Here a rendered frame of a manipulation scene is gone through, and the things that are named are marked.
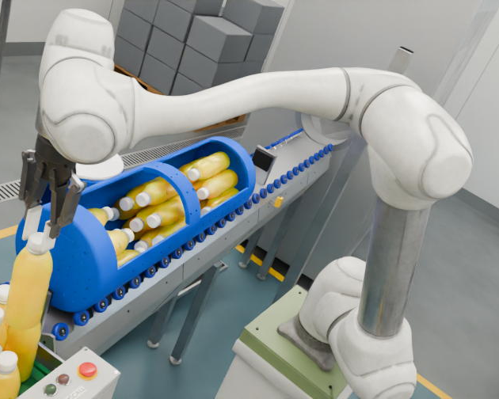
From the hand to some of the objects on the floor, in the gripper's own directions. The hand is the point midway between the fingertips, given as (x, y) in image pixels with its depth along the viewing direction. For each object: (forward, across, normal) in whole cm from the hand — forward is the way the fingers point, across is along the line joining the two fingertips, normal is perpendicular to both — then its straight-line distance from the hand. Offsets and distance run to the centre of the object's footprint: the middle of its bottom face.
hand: (40, 229), depth 105 cm
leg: (+138, +20, -124) cm, 186 cm away
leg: (+137, +6, -222) cm, 261 cm away
